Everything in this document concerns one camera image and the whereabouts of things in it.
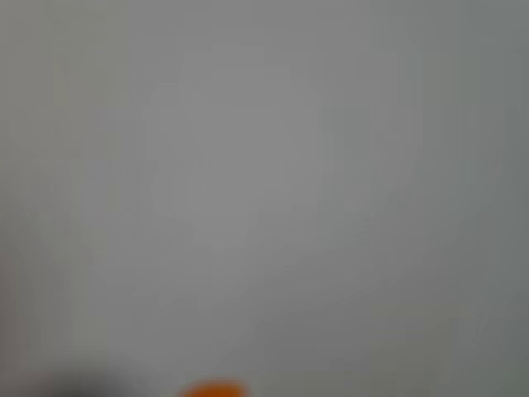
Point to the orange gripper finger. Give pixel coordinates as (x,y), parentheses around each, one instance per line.
(214,390)

